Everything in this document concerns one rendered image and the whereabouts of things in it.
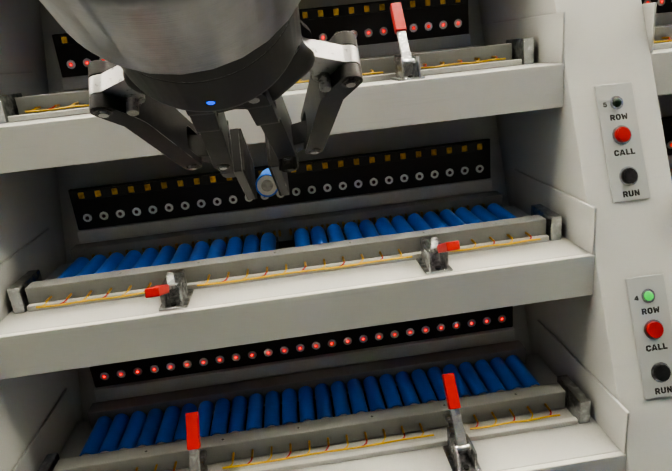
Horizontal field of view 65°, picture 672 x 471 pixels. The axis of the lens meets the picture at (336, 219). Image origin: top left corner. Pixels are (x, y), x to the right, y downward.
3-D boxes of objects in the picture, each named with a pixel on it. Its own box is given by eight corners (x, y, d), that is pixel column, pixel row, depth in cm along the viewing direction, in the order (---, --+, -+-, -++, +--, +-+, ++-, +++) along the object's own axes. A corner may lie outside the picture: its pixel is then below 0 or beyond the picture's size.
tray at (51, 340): (593, 295, 55) (597, 207, 52) (-8, 381, 51) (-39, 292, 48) (512, 233, 74) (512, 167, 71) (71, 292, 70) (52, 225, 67)
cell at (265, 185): (256, 183, 47) (251, 192, 40) (264, 164, 46) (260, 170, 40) (275, 191, 47) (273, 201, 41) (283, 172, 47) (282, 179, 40)
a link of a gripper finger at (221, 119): (214, 99, 23) (181, 101, 23) (234, 179, 34) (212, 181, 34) (207, 21, 24) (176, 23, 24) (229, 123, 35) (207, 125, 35)
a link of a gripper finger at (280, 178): (263, 124, 35) (274, 123, 35) (276, 160, 42) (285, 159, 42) (268, 167, 34) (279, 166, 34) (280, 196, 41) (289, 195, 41)
